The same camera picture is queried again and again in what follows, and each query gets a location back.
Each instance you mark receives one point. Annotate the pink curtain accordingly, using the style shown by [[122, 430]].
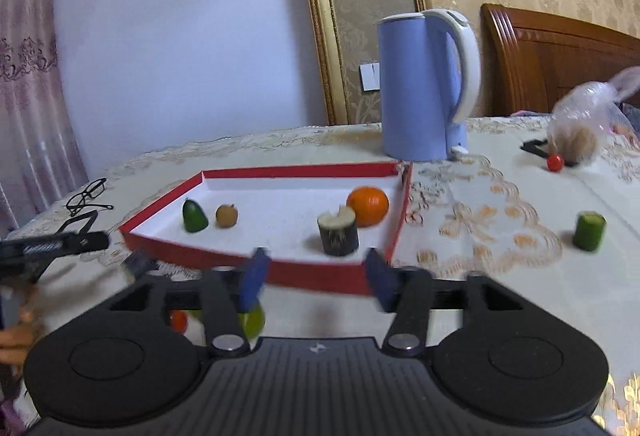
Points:
[[30, 66]]

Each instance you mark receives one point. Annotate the blue electric kettle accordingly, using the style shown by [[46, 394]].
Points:
[[415, 86]]

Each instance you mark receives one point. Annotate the person's left hand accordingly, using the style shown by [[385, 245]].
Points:
[[15, 341]]

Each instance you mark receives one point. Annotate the small red cherry tomato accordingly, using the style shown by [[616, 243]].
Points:
[[555, 162]]

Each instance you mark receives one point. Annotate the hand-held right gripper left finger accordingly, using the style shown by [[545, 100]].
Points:
[[254, 276]]

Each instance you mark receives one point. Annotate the gold wall frame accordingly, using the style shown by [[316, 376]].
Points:
[[325, 41]]

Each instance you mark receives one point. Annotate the black eyeglasses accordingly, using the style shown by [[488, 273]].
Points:
[[87, 196]]

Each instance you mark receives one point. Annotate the dark upright eggplant piece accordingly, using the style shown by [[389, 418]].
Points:
[[339, 236]]

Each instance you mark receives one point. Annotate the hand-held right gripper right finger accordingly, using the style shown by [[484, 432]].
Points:
[[380, 278]]

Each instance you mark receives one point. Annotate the red cardboard tray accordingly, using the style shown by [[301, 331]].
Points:
[[280, 211]]

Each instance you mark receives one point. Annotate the wooden headboard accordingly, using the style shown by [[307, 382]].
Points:
[[545, 61]]

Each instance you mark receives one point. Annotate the clear plastic bag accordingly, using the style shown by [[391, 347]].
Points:
[[582, 126]]

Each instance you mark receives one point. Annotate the green cucumber tip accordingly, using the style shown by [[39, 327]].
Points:
[[194, 217]]

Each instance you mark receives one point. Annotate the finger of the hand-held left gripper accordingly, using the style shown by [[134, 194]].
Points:
[[140, 263], [60, 243]]

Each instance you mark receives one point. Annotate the white wall switch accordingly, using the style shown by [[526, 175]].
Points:
[[370, 76]]

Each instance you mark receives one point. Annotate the small brown round fruit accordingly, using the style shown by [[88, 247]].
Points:
[[226, 216]]

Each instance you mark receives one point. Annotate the green cucumber piece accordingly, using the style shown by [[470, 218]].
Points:
[[589, 231]]

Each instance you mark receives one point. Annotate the orange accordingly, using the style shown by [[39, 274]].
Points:
[[369, 206]]

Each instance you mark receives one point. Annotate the small black object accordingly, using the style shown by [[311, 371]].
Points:
[[532, 146]]

